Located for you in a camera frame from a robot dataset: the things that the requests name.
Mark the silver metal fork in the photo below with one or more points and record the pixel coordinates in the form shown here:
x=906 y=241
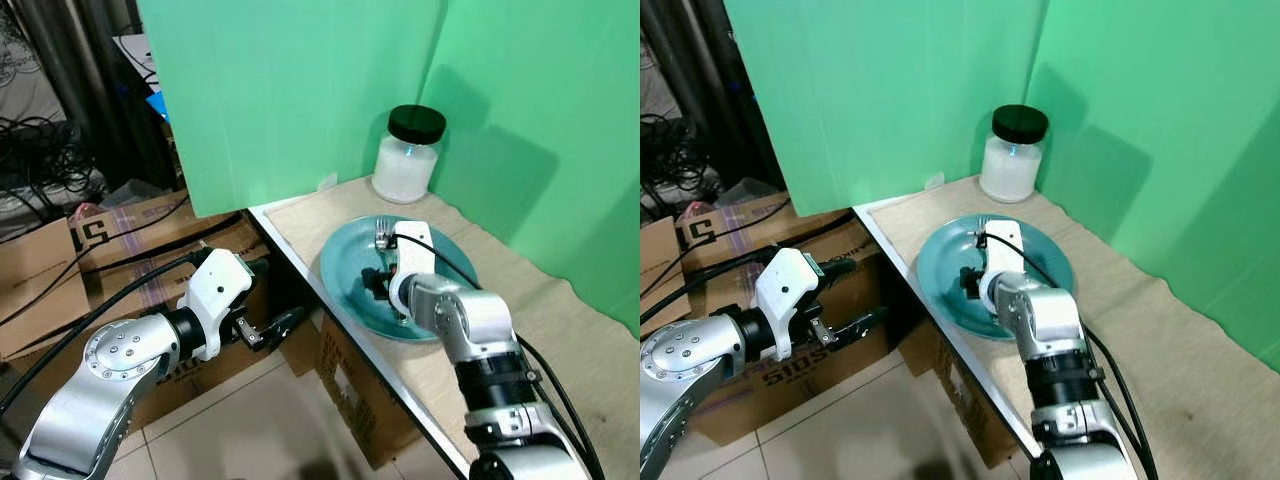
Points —
x=383 y=238
x=982 y=231

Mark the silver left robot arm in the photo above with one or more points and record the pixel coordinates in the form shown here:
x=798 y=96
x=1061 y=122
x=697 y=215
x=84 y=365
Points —
x=115 y=365
x=680 y=370

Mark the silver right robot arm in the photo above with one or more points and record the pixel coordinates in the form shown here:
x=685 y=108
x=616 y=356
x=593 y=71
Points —
x=1050 y=330
x=480 y=330

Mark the teal round plate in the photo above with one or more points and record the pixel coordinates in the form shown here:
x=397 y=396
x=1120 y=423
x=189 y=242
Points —
x=350 y=275
x=945 y=270

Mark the large printed cardboard box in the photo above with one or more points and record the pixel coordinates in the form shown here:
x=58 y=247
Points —
x=760 y=400
x=130 y=255

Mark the small printed cardboard box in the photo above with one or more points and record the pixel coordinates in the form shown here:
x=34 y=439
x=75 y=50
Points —
x=365 y=400
x=975 y=410

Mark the grey plastic bag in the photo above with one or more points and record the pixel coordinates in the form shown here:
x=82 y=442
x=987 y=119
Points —
x=748 y=192
x=132 y=192

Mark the glass jar with black lid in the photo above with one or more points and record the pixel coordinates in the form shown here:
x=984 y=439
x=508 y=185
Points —
x=1012 y=165
x=405 y=165

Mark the green backdrop panel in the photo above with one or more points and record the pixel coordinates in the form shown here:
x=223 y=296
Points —
x=280 y=100
x=1170 y=140
x=560 y=130
x=880 y=100

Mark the beige woven table cloth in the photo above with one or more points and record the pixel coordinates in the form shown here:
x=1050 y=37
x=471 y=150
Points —
x=1170 y=360
x=540 y=350

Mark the plain brown cardboard box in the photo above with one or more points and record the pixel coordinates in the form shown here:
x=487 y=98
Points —
x=35 y=290
x=660 y=260

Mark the dark striped curtain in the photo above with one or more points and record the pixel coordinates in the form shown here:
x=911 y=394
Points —
x=700 y=60
x=90 y=60

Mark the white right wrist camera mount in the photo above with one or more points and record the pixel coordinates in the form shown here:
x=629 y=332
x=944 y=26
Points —
x=412 y=255
x=1003 y=255

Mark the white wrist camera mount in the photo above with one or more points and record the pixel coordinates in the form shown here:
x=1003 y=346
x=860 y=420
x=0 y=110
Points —
x=785 y=295
x=220 y=290
x=1003 y=255
x=412 y=255

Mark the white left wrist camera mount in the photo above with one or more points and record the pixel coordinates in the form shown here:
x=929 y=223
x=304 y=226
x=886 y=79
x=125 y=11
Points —
x=785 y=295
x=220 y=290

